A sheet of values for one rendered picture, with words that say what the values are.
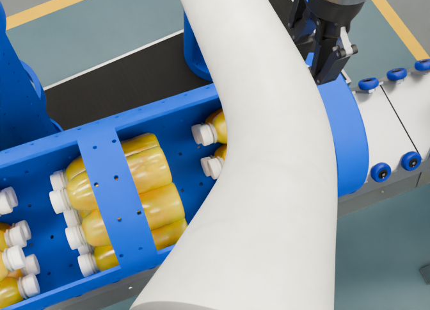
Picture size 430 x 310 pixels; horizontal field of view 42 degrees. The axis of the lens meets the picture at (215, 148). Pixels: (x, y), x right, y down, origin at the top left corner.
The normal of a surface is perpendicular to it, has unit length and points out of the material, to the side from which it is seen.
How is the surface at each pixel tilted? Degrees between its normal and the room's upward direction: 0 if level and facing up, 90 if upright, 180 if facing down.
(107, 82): 0
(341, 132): 27
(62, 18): 0
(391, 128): 0
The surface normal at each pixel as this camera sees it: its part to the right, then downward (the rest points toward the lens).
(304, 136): 0.35, -0.60
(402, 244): 0.05, -0.38
